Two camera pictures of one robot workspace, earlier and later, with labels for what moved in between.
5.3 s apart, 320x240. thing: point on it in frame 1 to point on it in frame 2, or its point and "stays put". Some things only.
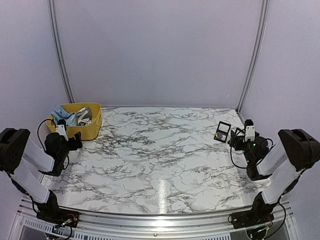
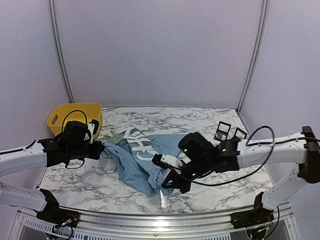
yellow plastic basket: x=88 y=132 stays put
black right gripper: x=233 y=138 to x=183 y=186
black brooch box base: x=222 y=131 stays put
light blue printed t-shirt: x=82 y=117 to x=134 y=152
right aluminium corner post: x=256 y=58 stays put
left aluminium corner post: x=68 y=95 stays put
